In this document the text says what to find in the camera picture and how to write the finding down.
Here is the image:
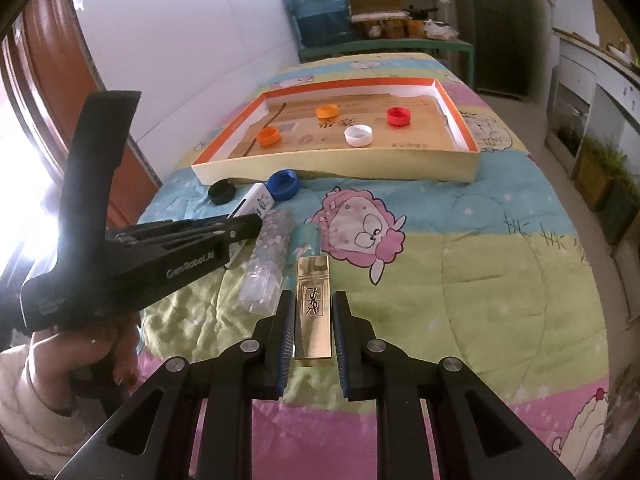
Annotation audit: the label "clear floral lighter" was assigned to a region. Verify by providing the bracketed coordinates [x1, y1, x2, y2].
[239, 210, 295, 316]

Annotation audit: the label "teal lighter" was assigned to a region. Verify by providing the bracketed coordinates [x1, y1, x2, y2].
[290, 224, 321, 262]

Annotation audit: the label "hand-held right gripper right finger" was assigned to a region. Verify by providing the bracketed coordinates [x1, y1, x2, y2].
[332, 291, 576, 480]

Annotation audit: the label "blue water jug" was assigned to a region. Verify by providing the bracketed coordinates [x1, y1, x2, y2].
[282, 0, 357, 48]

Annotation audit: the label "green planter with plant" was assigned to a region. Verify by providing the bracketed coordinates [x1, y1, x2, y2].
[600, 179, 640, 247]

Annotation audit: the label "blue bottle cap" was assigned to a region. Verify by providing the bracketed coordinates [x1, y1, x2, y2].
[265, 170, 301, 202]

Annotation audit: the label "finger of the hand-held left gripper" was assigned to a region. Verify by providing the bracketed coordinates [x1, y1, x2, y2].
[105, 212, 263, 253]

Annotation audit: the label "black bottle cap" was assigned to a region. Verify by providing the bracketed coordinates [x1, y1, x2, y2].
[208, 179, 237, 206]

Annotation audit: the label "green table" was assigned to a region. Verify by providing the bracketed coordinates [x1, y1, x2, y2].
[299, 37, 475, 86]

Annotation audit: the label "white cartoon print lighter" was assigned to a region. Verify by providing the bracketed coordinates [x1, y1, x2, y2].
[220, 183, 274, 268]

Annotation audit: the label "white plastic bag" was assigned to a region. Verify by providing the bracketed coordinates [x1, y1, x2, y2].
[424, 20, 459, 41]

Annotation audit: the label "shallow cardboard tray orange rim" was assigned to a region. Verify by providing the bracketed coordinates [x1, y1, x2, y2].
[191, 76, 482, 187]

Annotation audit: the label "brown cardboard box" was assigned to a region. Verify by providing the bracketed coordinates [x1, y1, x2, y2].
[350, 0, 403, 15]

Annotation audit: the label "brown wooden door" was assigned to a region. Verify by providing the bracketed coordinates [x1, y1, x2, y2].
[0, 0, 161, 271]

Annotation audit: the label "cardboard wall panels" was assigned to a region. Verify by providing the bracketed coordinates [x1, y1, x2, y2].
[592, 0, 640, 56]

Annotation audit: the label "cartoon sheep printed blanket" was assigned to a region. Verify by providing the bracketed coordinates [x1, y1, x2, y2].
[100, 52, 616, 480]

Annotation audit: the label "white bottle cap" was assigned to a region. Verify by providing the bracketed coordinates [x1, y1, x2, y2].
[344, 125, 374, 148]

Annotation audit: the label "brown planter with plant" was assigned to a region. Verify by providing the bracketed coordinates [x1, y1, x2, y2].
[575, 136, 629, 212]

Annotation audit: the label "person's left hand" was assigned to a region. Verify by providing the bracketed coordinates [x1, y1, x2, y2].
[29, 312, 142, 401]

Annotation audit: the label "person's left forearm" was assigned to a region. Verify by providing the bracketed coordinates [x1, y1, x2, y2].
[0, 345, 93, 478]

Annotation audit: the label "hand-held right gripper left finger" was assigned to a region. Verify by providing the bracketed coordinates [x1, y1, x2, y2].
[65, 290, 297, 480]

